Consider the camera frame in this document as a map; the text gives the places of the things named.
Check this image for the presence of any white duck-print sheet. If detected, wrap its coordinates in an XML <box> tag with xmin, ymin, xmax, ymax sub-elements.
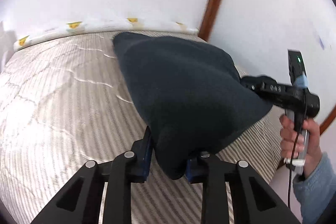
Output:
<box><xmin>13</xmin><ymin>18</ymin><xmax>199</xmax><ymax>52</ymax></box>

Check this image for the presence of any black long-sleeve sweatshirt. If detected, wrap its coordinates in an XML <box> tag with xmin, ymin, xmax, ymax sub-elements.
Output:
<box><xmin>113</xmin><ymin>32</ymin><xmax>272</xmax><ymax>180</ymax></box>

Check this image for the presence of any striped beige quilt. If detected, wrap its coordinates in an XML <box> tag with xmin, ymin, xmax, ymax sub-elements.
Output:
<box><xmin>1</xmin><ymin>32</ymin><xmax>282</xmax><ymax>223</ymax></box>

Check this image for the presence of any black tracker box green light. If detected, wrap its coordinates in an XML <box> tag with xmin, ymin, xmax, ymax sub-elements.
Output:
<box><xmin>288</xmin><ymin>50</ymin><xmax>308</xmax><ymax>89</ymax></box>

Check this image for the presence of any person's right hand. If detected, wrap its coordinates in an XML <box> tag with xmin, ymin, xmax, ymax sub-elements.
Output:
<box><xmin>280</xmin><ymin>114</ymin><xmax>322</xmax><ymax>178</ymax></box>

